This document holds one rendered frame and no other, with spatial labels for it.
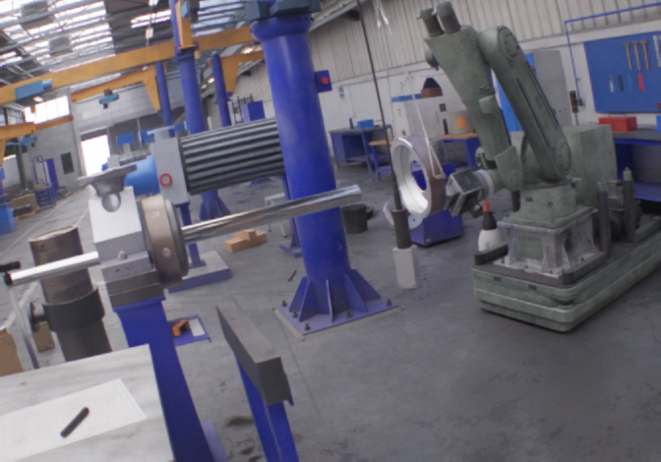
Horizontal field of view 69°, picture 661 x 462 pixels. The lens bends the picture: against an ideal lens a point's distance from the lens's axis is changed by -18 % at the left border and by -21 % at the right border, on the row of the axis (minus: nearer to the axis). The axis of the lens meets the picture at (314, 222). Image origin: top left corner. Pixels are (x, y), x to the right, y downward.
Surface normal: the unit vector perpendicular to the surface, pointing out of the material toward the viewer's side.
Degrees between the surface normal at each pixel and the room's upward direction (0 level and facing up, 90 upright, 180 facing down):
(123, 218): 45
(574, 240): 90
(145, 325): 90
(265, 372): 90
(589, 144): 90
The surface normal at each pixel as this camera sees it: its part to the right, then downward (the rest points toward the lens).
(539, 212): -0.70, -0.09
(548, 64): 0.30, 0.13
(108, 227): 0.10, -0.59
